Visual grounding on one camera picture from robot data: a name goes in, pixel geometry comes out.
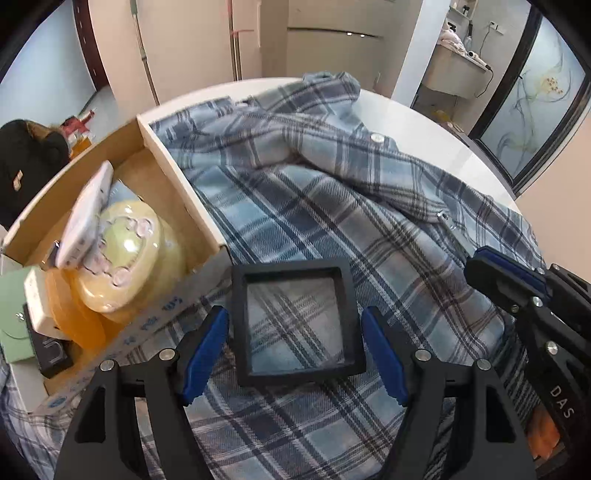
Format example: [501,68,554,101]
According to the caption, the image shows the black bag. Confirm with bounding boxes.
[0,119,71,229]

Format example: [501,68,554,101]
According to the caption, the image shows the white remote control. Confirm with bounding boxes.
[54,160,115,270]

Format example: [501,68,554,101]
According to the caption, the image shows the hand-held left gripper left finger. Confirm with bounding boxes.
[53,305,230,480]

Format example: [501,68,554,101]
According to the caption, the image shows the red things on floor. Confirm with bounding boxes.
[62,108,98,134]

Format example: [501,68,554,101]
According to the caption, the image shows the black square display frame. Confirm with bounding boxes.
[229,258,367,388]

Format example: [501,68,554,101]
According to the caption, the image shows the mop pole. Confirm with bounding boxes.
[130,0,160,106]

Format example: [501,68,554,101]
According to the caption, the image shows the grey card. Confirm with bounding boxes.
[108,180,144,206]

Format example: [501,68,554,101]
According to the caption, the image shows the blue plaid shirt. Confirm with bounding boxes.
[0,70,548,480]

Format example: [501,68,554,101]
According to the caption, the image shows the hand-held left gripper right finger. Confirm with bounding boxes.
[361,305,539,480]

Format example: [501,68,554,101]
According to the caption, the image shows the green snap pouch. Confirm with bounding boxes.
[0,267,38,365]

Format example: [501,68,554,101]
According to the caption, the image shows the dark red door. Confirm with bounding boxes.
[71,0,112,90]

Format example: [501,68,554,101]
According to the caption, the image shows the beige wardrobe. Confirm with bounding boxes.
[88,0,264,112]

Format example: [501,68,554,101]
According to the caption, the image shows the frosted flower glass door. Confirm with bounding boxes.
[466,0,591,195]

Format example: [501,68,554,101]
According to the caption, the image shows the orange translucent plastic piece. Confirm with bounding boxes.
[44,268,121,352]

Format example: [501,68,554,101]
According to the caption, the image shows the dark brown small box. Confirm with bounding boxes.
[23,302,75,379]

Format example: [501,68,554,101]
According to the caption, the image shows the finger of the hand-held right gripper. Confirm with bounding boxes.
[547,263,591,304]
[464,246,571,370]

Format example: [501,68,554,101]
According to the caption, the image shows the white small box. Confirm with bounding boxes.
[23,265,65,340]

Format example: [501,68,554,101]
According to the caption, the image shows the round yellow lidded container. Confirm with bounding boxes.
[74,199,188,315]

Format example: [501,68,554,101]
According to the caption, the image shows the sink cabinet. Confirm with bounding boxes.
[425,28,495,100]

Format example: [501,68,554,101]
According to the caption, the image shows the shallow cardboard box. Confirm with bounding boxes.
[0,115,232,414]

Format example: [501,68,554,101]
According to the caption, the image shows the pink pole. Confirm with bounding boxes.
[228,0,254,81]

